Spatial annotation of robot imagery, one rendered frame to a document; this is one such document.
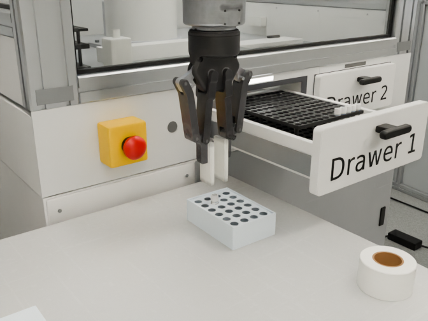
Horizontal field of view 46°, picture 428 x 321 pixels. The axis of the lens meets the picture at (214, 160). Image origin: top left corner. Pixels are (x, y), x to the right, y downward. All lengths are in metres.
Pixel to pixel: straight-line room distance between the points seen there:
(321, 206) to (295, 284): 0.66
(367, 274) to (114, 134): 0.44
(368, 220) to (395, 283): 0.87
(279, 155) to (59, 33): 0.40
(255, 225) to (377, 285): 0.20
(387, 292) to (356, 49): 0.73
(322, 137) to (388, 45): 0.65
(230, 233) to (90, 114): 0.31
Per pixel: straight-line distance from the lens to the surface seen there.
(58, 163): 0.86
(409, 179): 2.99
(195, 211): 0.82
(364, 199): 1.48
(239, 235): 0.75
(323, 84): 1.19
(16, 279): 0.74
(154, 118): 0.92
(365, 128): 0.85
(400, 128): 0.87
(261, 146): 0.89
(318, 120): 0.92
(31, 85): 0.82
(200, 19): 0.71
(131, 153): 0.83
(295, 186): 1.23
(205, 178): 0.80
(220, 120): 0.79
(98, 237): 0.81
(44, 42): 0.82
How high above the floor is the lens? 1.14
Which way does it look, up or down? 20 degrees down
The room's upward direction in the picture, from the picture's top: straight up
